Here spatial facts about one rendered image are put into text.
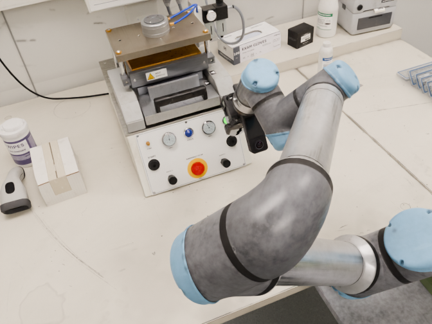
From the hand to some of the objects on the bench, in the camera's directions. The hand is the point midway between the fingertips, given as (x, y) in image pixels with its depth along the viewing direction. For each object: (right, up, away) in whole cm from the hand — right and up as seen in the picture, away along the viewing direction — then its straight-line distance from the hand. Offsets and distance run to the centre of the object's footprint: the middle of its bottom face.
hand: (235, 134), depth 123 cm
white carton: (+8, +38, +54) cm, 66 cm away
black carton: (+29, +41, +55) cm, 75 cm away
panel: (-10, -13, +6) cm, 18 cm away
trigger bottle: (+40, +46, +60) cm, 85 cm away
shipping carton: (-53, -14, +12) cm, 56 cm away
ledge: (+28, +41, +62) cm, 80 cm away
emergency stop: (-11, -12, +6) cm, 17 cm away
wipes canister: (-68, -7, +21) cm, 71 cm away
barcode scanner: (-66, -18, +9) cm, 68 cm away
